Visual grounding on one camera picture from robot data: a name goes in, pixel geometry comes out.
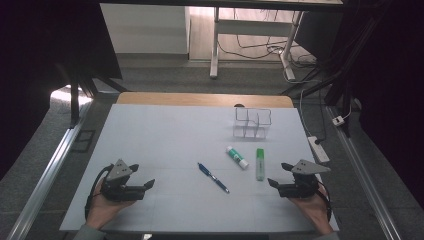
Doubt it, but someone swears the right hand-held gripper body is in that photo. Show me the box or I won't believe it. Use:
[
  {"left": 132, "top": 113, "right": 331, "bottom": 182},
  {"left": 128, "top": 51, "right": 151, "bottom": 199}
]
[{"left": 278, "top": 159, "right": 332, "bottom": 200}]

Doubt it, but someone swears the aluminium rail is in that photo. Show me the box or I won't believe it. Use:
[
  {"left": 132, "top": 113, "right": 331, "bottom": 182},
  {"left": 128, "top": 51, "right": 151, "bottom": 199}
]
[
  {"left": 6, "top": 99, "right": 94, "bottom": 240},
  {"left": 325, "top": 105, "right": 403, "bottom": 240}
]

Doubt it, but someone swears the blue pen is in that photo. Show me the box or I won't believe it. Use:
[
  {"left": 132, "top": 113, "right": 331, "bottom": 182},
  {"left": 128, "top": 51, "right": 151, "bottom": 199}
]
[{"left": 197, "top": 162, "right": 231, "bottom": 194}]

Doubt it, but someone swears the person's left hand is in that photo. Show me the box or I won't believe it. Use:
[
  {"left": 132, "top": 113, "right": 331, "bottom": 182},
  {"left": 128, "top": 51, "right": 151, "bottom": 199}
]
[{"left": 85, "top": 179, "right": 136, "bottom": 232}]

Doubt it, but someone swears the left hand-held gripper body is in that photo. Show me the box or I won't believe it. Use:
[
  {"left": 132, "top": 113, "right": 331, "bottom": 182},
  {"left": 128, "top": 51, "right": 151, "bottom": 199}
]
[{"left": 99, "top": 158, "right": 148, "bottom": 203}]

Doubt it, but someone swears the tangle of floor cables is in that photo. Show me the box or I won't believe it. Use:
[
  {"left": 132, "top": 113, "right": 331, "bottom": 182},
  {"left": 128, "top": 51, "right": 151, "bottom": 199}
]
[{"left": 218, "top": 8, "right": 318, "bottom": 84}]

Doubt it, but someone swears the white table cover sheet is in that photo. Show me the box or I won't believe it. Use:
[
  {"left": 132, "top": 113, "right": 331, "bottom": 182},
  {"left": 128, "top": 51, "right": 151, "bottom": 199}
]
[{"left": 59, "top": 103, "right": 340, "bottom": 233}]

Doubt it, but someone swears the person's right hand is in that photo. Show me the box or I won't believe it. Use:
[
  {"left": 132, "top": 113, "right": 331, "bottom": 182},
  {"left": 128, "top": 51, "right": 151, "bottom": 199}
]
[{"left": 288, "top": 184, "right": 335, "bottom": 236}]

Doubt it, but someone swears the green highlighter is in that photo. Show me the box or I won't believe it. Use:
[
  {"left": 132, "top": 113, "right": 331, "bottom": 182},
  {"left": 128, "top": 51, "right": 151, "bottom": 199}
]
[{"left": 255, "top": 148, "right": 266, "bottom": 182}]

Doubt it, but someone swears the right hand-held gripper cable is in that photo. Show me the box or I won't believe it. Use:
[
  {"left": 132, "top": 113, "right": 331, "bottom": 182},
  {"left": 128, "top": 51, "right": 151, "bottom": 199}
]
[{"left": 316, "top": 181, "right": 333, "bottom": 223}]

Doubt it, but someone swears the white power strip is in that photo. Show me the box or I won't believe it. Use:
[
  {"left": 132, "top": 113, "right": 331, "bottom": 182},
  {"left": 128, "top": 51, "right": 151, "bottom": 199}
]
[{"left": 307, "top": 135, "right": 331, "bottom": 164}]

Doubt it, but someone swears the white cabinet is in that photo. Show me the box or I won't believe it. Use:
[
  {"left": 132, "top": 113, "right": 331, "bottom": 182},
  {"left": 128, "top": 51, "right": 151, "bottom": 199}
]
[{"left": 99, "top": 3, "right": 191, "bottom": 55}]

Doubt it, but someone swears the clear plastic pen holder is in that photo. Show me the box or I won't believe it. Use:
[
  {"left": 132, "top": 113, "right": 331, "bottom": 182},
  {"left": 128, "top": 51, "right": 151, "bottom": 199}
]
[{"left": 232, "top": 106, "right": 273, "bottom": 139}]

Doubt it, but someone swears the black stand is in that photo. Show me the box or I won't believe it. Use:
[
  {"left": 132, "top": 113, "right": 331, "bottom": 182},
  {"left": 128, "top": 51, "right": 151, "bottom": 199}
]
[
  {"left": 281, "top": 0, "right": 394, "bottom": 138},
  {"left": 54, "top": 63, "right": 129, "bottom": 129}
]

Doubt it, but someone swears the white desk frame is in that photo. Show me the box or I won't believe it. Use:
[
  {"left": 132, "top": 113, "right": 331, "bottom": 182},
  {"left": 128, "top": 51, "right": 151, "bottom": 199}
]
[{"left": 209, "top": 6, "right": 305, "bottom": 81}]

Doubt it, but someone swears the green and white glue stick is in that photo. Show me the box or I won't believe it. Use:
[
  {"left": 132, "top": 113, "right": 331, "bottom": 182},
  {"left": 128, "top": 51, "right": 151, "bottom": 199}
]
[{"left": 225, "top": 145, "right": 250, "bottom": 170}]

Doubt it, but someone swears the black floor outlet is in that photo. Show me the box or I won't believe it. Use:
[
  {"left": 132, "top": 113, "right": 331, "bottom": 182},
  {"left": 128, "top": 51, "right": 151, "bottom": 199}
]
[{"left": 71, "top": 129, "right": 97, "bottom": 154}]

